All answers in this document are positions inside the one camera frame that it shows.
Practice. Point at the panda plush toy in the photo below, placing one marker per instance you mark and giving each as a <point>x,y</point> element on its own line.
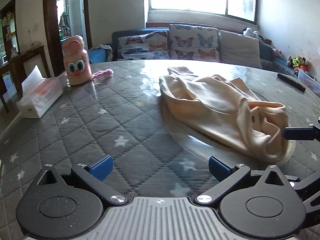
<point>250,32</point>

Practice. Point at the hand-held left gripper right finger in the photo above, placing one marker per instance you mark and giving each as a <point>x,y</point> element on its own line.
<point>218,168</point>

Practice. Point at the pink hair band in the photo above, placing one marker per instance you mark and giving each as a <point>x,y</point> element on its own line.
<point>102,73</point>

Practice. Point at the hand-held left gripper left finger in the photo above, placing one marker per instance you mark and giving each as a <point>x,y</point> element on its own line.
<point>101,167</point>

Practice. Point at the clear plastic storage box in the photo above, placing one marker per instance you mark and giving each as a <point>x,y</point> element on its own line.
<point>308,80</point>

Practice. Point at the dark wooden side table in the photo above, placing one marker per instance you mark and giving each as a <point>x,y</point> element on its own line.
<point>27,57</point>

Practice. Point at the square butterfly print cushion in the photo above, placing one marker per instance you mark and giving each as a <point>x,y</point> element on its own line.
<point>193,42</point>

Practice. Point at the dark wooden door frame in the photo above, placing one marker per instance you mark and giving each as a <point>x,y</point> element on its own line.
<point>50,30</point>

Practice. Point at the plain grey cushion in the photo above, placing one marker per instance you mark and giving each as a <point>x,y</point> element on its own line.
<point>240,50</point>

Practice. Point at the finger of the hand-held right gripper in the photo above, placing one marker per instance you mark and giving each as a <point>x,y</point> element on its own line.
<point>308,183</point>
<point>300,133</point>

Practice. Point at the orange plush toy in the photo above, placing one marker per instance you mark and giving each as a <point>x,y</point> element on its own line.
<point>303,67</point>

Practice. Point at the pink cartoon face bottle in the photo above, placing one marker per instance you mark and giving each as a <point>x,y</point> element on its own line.
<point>75,62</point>

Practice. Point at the pink plush toy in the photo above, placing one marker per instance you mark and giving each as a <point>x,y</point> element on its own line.
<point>277,52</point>

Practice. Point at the dark wooden display cabinet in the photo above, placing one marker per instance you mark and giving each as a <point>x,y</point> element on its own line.
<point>10,30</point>

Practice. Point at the cream knit garment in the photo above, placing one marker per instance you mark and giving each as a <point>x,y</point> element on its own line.
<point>220,107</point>

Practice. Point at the white tissue pack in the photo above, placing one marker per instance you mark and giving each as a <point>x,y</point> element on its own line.
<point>42,95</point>

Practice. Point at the long butterfly print cushion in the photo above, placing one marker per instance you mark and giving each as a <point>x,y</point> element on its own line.
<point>142,45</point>

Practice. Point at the dark blue sofa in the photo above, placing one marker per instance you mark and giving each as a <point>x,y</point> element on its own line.
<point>266,52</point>

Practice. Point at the black remote control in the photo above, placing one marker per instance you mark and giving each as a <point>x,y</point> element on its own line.
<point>291,82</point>

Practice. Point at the hanging clothes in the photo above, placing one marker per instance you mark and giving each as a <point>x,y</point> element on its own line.
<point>64,18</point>

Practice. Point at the blue chair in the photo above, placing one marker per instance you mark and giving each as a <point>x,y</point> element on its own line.
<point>98,55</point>

